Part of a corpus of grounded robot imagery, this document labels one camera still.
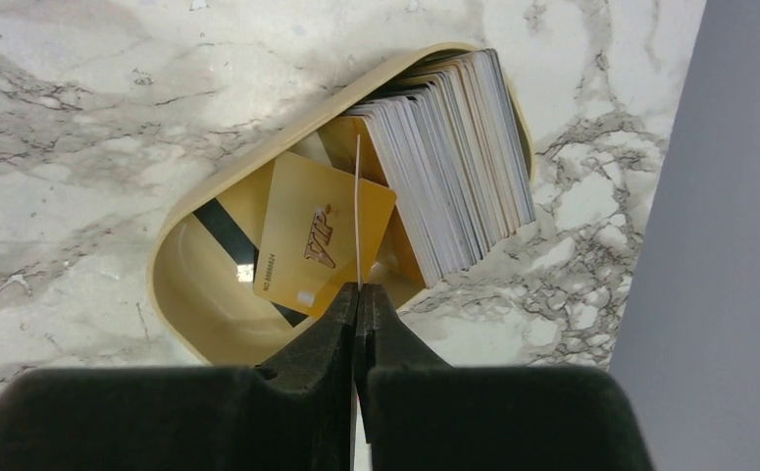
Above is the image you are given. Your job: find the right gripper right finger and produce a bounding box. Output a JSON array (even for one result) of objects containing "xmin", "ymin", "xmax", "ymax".
[{"xmin": 356, "ymin": 285, "xmax": 653, "ymax": 470}]

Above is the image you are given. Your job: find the stack of credit cards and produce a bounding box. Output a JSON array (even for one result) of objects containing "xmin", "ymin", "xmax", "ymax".
[{"xmin": 319, "ymin": 48, "xmax": 536, "ymax": 288}]

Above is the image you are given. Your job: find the loose gold card in tray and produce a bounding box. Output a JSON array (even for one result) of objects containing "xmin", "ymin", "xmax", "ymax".
[{"xmin": 253, "ymin": 152, "xmax": 397, "ymax": 318}]

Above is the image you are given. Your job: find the loose striped card in tray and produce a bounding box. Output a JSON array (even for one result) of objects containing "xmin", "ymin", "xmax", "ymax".
[{"xmin": 193, "ymin": 198, "xmax": 309, "ymax": 333}]

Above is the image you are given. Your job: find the beige oval card tray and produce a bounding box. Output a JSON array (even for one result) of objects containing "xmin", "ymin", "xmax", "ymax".
[{"xmin": 148, "ymin": 43, "xmax": 536, "ymax": 365}]

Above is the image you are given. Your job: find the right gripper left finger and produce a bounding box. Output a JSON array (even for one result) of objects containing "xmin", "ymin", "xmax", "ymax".
[{"xmin": 0, "ymin": 283, "xmax": 359, "ymax": 470}]

